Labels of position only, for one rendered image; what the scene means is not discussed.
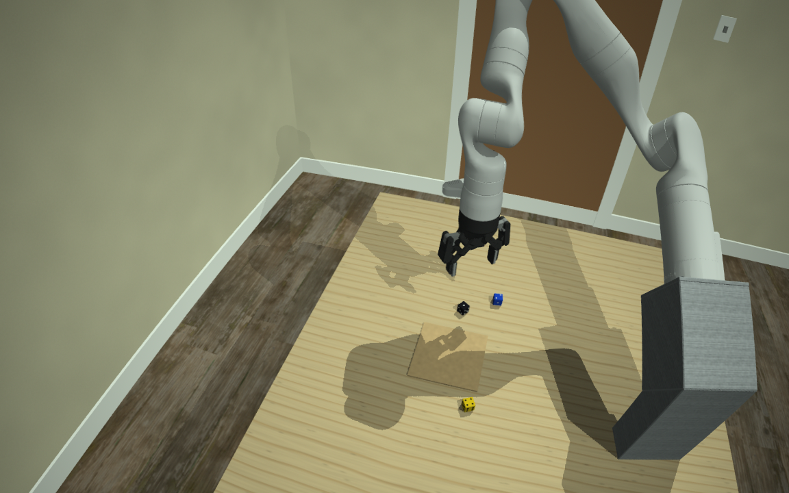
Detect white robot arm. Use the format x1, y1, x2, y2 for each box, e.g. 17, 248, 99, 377
442, 0, 725, 283

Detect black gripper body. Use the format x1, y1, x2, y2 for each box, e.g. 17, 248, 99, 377
456, 211, 500, 250

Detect tan flat mat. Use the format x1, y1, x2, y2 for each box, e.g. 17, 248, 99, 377
407, 322, 488, 392

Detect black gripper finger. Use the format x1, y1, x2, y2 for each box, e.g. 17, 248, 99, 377
438, 231, 479, 277
483, 216, 511, 264

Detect yellow die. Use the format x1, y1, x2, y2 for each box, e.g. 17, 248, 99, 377
462, 397, 475, 412

